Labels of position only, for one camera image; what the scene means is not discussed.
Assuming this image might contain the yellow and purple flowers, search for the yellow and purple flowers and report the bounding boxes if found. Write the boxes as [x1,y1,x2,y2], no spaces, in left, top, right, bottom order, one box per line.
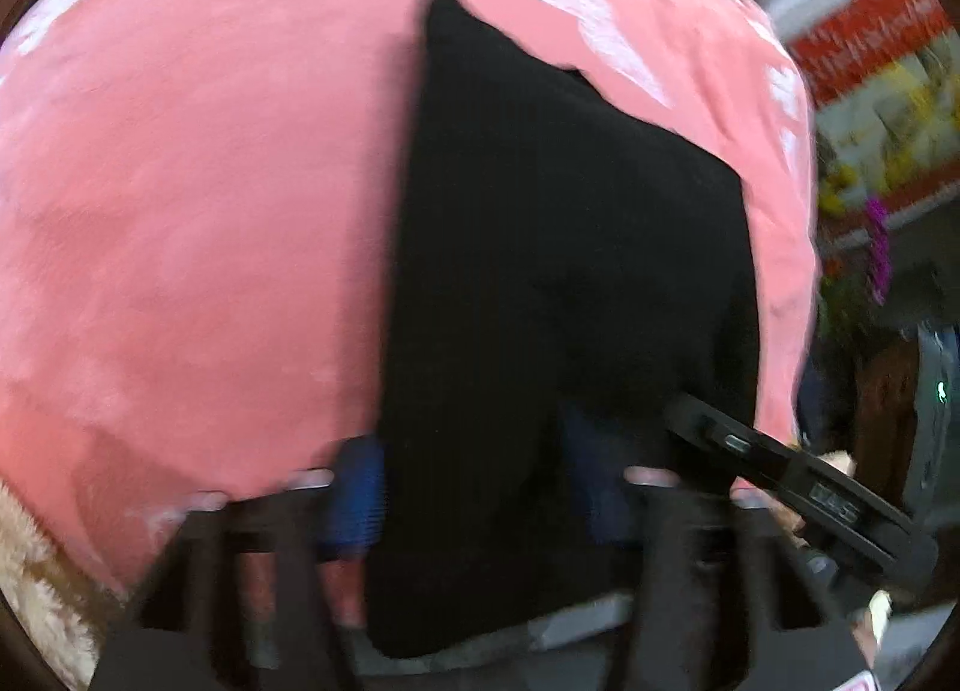
[814,53,960,339]

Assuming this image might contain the beige fluffy fabric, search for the beige fluffy fabric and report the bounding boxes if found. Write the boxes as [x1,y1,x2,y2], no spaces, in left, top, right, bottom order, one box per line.
[0,481,125,691]

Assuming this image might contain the dark grey device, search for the dark grey device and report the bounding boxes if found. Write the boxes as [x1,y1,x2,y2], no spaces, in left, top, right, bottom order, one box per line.
[904,322,960,512]

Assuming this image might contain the pink printed blanket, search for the pink printed blanket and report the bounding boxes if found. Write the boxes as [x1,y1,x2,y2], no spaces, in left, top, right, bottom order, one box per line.
[0,0,822,602]

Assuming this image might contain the red patterned wall panel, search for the red patterned wall panel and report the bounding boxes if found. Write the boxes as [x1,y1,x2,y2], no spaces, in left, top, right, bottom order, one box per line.
[787,0,960,107]

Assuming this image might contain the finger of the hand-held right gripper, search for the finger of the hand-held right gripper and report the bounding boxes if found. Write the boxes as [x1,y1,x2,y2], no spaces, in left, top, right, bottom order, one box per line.
[662,393,940,589]

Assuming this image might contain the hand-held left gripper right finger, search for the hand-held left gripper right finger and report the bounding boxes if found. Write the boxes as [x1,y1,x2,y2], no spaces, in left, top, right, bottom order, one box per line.
[562,406,878,691]

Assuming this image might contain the black knit garment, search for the black knit garment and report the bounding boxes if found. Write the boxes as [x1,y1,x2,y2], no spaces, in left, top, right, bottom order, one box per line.
[365,0,762,660]

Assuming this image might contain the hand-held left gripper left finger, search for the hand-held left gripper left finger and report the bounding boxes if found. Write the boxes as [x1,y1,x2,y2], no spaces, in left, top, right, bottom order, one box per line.
[90,436,387,691]

